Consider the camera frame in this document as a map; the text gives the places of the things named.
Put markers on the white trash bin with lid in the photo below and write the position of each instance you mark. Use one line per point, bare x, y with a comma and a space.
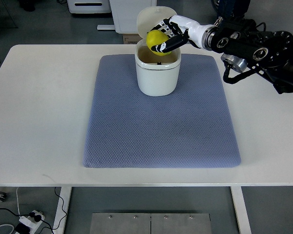
156, 75

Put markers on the blue quilted mat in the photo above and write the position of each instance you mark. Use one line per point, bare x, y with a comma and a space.
189, 128

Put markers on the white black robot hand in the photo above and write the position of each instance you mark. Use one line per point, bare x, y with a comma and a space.
180, 30

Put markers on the white power strip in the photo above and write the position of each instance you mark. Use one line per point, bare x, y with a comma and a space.
32, 221

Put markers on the white appliance with slot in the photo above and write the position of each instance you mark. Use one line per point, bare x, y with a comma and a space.
89, 6

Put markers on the cardboard box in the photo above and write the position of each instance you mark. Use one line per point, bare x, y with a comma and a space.
131, 38

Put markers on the white right table leg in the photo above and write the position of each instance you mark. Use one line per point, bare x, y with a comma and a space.
240, 210

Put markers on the white cabinet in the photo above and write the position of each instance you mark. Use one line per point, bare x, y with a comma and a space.
125, 13

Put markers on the metal floor plate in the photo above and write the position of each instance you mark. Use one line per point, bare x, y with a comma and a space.
150, 223

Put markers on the yellow lemon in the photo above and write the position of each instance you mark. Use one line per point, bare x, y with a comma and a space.
156, 37

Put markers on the person's leg in jeans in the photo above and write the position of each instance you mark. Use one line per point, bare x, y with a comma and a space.
230, 8

